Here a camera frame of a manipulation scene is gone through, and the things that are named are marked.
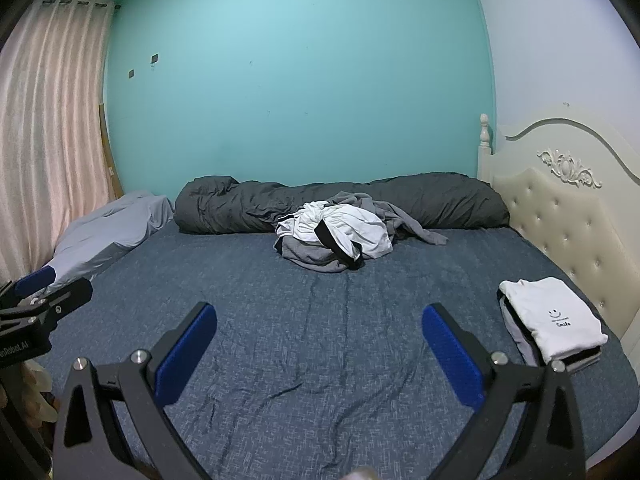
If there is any folded white t-shirt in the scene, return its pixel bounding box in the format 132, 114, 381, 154
499, 277, 610, 364

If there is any folded black garment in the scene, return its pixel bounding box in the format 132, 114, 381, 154
547, 344, 603, 367

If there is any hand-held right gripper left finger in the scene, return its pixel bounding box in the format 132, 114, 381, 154
52, 301, 218, 480

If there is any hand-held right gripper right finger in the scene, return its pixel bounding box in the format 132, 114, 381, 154
421, 303, 587, 480

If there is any white polo shirt black trim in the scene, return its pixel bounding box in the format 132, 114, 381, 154
274, 201, 393, 270

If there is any dark grey duvet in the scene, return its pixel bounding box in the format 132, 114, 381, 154
174, 172, 511, 235

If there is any cream tufted headboard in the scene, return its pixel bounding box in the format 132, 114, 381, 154
477, 105, 640, 346

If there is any pink curtain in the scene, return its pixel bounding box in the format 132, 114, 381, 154
0, 0, 121, 286

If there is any light grey pillow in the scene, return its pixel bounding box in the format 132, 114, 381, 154
47, 191, 176, 293

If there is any crumpled grey garment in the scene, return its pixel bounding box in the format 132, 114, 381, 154
280, 191, 449, 275

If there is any bed with blue sheet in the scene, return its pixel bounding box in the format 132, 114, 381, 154
30, 220, 633, 480

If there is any wooden window frame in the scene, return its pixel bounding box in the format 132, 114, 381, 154
99, 104, 123, 197

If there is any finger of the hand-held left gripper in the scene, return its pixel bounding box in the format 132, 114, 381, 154
0, 266, 57, 308
0, 278, 94, 333

